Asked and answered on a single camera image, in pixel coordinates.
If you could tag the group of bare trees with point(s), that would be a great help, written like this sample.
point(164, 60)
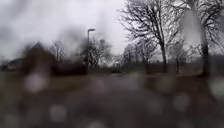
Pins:
point(98, 52)

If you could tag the street lamp pole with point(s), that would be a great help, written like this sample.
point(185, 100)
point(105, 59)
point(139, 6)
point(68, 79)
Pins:
point(88, 50)

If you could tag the small bare tree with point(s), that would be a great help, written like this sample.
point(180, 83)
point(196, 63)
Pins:
point(177, 58)
point(58, 51)
point(145, 53)

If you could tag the grey asphalt path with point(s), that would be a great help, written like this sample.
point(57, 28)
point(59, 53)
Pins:
point(113, 104)

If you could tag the dark hedge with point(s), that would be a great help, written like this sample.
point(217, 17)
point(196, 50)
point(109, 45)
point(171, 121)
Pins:
point(70, 69)

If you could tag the grass strip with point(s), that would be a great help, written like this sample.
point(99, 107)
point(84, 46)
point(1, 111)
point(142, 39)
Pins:
point(68, 83)

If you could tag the grass field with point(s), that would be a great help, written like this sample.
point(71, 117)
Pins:
point(188, 82)

